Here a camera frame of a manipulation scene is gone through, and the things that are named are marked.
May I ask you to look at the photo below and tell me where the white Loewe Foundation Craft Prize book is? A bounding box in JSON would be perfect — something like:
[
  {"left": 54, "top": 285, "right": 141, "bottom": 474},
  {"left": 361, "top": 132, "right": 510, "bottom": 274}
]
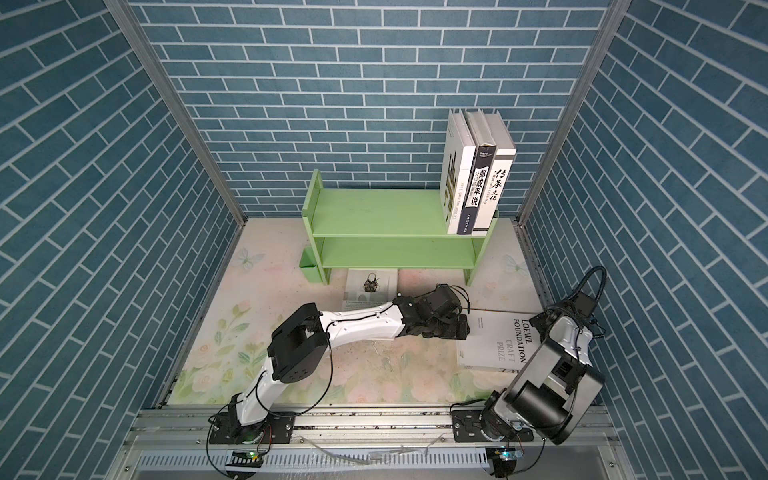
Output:
[{"left": 457, "top": 310, "right": 540, "bottom": 372}]

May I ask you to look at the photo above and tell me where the white book with barcode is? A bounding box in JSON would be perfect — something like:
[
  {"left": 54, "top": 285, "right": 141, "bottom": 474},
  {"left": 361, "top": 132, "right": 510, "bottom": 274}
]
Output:
[{"left": 342, "top": 269, "right": 398, "bottom": 311}]

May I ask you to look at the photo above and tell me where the white La Dame aux camelias book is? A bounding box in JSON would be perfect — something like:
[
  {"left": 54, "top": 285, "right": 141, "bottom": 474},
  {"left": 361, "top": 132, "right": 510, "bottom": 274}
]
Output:
[{"left": 440, "top": 112, "right": 476, "bottom": 234}]

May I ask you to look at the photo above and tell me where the Chinese book with man portrait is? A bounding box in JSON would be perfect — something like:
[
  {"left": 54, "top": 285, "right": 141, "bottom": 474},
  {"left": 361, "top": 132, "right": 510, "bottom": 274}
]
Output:
[{"left": 457, "top": 111, "right": 497, "bottom": 235}]

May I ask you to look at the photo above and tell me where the large white black-spine book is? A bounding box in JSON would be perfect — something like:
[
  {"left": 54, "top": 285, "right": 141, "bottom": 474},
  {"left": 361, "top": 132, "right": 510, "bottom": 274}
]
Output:
[{"left": 472, "top": 113, "right": 517, "bottom": 236}]

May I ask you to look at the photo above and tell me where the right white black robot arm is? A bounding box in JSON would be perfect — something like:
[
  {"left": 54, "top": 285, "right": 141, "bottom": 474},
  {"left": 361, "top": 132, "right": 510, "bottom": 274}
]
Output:
[{"left": 480, "top": 292, "right": 604, "bottom": 445}]

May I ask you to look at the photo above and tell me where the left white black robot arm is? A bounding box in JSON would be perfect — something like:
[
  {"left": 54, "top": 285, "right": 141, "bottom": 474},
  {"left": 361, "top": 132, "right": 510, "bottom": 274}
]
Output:
[{"left": 227, "top": 284, "right": 470, "bottom": 429}]

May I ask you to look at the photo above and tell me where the green two-tier shelf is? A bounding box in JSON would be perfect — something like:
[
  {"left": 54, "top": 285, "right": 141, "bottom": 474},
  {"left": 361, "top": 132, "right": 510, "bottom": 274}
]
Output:
[{"left": 301, "top": 170, "right": 491, "bottom": 285}]

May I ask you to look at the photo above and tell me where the small green box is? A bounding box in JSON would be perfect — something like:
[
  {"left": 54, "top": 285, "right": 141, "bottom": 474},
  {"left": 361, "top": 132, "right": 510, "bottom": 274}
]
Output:
[{"left": 299, "top": 246, "right": 323, "bottom": 283}]

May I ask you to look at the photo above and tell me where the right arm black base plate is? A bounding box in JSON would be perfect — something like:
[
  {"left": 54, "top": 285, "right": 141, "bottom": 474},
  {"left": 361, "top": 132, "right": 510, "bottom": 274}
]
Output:
[{"left": 450, "top": 409, "right": 534, "bottom": 443}]

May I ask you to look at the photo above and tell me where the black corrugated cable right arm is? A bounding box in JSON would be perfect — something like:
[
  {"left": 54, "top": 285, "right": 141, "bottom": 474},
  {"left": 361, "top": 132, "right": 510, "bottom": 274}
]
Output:
[{"left": 563, "top": 265, "right": 608, "bottom": 337}]

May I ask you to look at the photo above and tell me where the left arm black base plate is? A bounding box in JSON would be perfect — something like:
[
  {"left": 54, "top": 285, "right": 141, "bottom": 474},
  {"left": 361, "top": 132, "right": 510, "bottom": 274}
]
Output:
[{"left": 208, "top": 411, "right": 295, "bottom": 445}]

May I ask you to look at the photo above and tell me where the aluminium mounting rail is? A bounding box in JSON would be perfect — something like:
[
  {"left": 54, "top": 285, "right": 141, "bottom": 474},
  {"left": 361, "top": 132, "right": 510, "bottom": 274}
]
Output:
[{"left": 122, "top": 404, "right": 619, "bottom": 451}]

